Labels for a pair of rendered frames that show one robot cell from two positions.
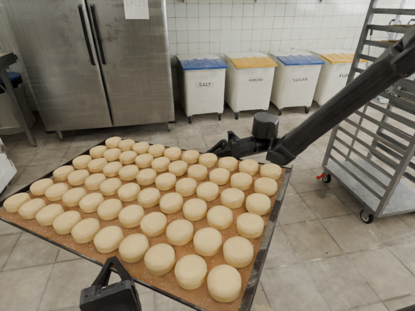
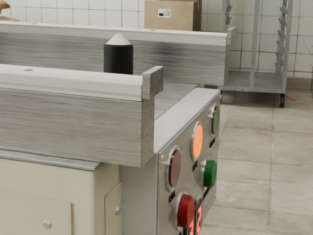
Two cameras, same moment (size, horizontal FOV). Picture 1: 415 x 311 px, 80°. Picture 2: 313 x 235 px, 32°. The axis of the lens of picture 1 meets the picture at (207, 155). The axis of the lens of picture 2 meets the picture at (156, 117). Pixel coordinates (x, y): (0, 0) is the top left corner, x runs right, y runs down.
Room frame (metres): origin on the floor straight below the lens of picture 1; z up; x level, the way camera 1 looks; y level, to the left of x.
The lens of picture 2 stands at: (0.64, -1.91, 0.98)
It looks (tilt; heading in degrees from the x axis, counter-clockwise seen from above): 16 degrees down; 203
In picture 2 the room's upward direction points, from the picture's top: 1 degrees clockwise
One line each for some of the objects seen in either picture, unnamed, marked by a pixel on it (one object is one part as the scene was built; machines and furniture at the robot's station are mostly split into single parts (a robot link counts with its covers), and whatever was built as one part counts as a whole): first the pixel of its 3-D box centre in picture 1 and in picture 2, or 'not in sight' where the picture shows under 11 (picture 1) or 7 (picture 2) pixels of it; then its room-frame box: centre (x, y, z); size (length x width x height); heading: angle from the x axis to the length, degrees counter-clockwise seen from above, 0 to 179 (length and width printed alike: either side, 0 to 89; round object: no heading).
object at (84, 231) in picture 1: (86, 230); not in sight; (0.33, 0.23, 0.99); 0.05 x 0.05 x 0.02
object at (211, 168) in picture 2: not in sight; (207, 173); (0.11, -2.08, 0.76); 0.03 x 0.02 x 0.03; 5
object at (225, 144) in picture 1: (218, 155); not in sight; (0.62, -0.03, 0.98); 0.09 x 0.07 x 0.07; 109
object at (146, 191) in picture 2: not in sight; (179, 179); (0.16, -2.09, 0.77); 0.24 x 0.04 x 0.14; 5
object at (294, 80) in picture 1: (289, 82); not in sight; (3.54, -1.18, 0.38); 0.64 x 0.54 x 0.77; 11
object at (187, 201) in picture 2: not in sight; (182, 210); (0.21, -2.07, 0.76); 0.03 x 0.02 x 0.03; 5
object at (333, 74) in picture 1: (330, 80); not in sight; (3.67, -1.82, 0.38); 0.64 x 0.54 x 0.77; 9
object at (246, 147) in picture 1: (241, 148); not in sight; (0.64, -0.10, 1.00); 0.07 x 0.07 x 0.10; 19
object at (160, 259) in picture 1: (160, 258); not in sight; (0.26, 0.08, 1.01); 0.05 x 0.05 x 0.02
